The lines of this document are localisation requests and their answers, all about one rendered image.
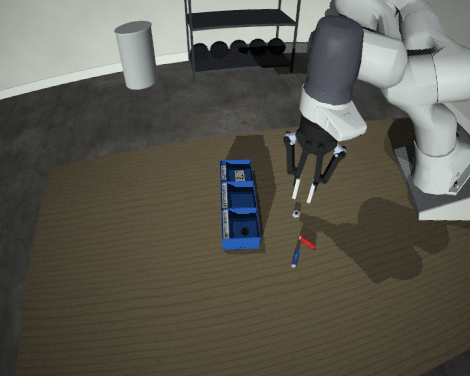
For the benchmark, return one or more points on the blue three-compartment bin rack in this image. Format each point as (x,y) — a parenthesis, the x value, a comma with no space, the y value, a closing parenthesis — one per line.
(238,206)

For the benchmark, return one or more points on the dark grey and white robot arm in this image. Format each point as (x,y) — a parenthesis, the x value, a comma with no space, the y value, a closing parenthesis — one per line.
(442,77)

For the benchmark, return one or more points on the blue aaa battery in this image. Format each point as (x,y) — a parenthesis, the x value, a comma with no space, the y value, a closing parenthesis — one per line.
(294,262)

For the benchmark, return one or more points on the red battery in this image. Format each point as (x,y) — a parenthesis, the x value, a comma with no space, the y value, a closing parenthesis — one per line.
(307,242)

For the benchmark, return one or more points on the white domino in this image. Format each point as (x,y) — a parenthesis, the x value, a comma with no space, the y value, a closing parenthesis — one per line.
(239,175)

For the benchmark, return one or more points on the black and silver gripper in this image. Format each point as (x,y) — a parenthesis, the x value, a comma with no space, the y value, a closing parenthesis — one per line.
(316,133)

